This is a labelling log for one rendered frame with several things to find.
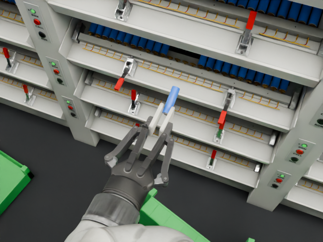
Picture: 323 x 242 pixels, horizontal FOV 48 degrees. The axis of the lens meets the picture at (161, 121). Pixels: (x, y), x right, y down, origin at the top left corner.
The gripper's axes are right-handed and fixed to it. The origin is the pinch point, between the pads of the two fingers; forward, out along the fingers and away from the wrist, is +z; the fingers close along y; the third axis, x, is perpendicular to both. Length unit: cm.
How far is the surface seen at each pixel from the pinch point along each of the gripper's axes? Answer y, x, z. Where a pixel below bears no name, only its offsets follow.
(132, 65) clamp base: -14.5, -5.2, 17.7
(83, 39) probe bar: -29.6, -3.6, 19.6
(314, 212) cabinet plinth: 50, -57, 26
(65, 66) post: -34.5, -12.5, 16.3
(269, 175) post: 28.8, -34.2, 19.3
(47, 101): -53, -44, 25
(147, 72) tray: -10.9, -6.9, 18.5
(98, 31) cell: -26.5, -2.3, 22.7
